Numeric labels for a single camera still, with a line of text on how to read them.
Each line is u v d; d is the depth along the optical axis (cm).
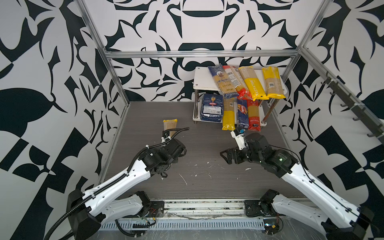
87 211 38
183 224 65
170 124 87
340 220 40
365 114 55
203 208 76
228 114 101
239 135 64
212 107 100
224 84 78
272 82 78
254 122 97
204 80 85
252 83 79
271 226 71
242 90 73
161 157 54
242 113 102
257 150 54
